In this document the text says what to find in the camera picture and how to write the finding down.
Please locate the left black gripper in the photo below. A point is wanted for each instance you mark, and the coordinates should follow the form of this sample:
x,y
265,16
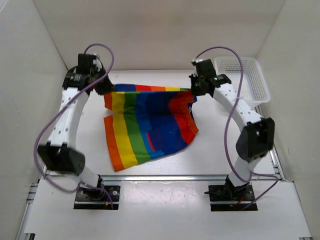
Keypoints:
x,y
107,88

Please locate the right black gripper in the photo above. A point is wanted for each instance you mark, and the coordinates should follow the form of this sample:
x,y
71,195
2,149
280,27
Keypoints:
x,y
194,92

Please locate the rainbow striped shorts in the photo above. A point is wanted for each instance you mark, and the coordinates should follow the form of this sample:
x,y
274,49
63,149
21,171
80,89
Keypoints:
x,y
147,123

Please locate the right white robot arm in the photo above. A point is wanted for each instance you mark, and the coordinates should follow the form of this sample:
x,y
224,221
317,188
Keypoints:
x,y
256,137

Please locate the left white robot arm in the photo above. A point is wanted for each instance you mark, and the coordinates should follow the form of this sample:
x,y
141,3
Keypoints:
x,y
59,153

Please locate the white plastic mesh basket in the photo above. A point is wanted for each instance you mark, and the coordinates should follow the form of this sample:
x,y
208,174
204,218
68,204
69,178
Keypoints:
x,y
254,89

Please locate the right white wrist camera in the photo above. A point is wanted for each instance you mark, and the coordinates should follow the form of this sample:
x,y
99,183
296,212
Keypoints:
x,y
195,61

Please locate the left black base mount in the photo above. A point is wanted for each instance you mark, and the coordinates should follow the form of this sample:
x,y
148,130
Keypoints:
x,y
90,199

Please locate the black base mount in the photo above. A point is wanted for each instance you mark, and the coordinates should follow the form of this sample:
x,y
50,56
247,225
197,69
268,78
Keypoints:
x,y
222,201
90,199

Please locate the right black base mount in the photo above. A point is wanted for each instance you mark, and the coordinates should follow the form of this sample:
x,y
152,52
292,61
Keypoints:
x,y
222,201

